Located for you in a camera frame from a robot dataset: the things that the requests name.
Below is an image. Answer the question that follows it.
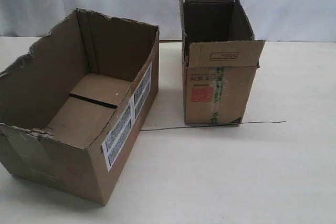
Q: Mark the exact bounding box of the torn cardboard box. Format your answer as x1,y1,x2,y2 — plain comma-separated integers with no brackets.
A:
1,9,159,205

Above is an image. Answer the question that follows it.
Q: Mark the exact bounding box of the tall cardboard box with flaps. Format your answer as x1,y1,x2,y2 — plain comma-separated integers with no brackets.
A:
179,0,265,125

